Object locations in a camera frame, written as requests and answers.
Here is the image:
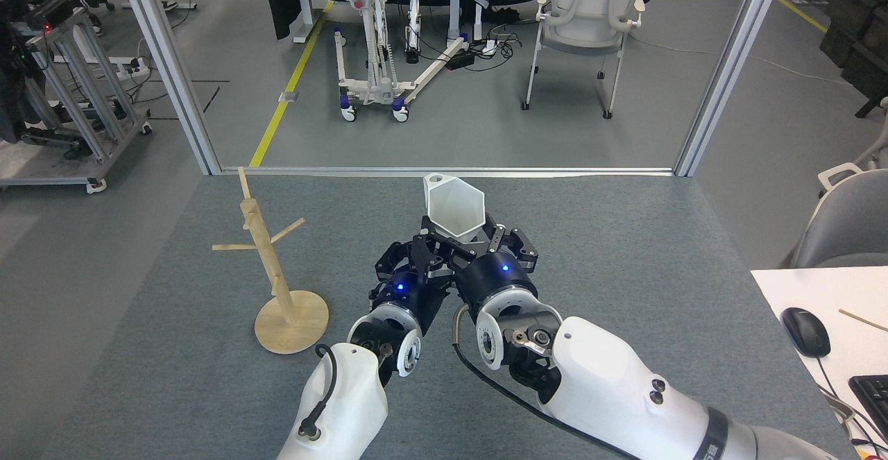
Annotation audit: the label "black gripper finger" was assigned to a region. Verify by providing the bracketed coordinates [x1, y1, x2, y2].
[482, 215, 540, 272]
[413, 236, 459, 280]
[420, 216, 487, 262]
[377, 241, 418, 281]

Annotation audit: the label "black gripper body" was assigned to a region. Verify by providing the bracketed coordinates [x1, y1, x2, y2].
[371, 271, 452, 333]
[454, 251, 539, 312]

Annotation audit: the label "white hexagonal cup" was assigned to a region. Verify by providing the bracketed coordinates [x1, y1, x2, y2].
[423, 173, 485, 239]

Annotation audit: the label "wooden cup rack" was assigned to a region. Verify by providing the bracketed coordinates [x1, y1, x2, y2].
[212, 167, 330, 355]

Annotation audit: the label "white wheeled stand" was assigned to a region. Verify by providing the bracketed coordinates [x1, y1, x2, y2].
[318, 0, 469, 124]

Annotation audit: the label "white chair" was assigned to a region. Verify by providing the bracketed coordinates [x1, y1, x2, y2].
[522, 0, 646, 120]

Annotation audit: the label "black computer mouse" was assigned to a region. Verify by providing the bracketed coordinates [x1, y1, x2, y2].
[780, 307, 832, 359]

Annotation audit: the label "white desk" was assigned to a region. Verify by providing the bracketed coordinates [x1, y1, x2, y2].
[751, 266, 888, 460]

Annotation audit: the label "grey office chair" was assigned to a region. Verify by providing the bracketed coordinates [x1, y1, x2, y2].
[791, 162, 888, 270]

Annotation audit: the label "thin wooden stick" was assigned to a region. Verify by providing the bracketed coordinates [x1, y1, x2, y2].
[838, 309, 888, 334]

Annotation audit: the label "black keyboard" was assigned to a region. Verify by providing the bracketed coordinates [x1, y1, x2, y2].
[848, 375, 888, 440]

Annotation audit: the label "dark stacked crates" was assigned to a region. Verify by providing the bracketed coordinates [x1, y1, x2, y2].
[803, 0, 888, 119]

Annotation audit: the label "black device with red light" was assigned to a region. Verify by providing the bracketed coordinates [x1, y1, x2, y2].
[0, 0, 74, 32]

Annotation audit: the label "silver frame rail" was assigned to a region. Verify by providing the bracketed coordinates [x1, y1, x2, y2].
[221, 167, 677, 178]

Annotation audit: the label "silver frame post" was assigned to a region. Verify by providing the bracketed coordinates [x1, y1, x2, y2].
[674, 0, 792, 178]
[112, 0, 223, 176]

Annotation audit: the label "aluminium frame cart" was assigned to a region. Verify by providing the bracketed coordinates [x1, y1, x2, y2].
[0, 0, 153, 194]

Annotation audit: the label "black mouse cable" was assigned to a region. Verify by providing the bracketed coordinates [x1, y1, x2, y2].
[815, 355, 888, 447]

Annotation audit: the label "white office chair frame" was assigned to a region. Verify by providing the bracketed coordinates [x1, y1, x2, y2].
[857, 98, 888, 169]

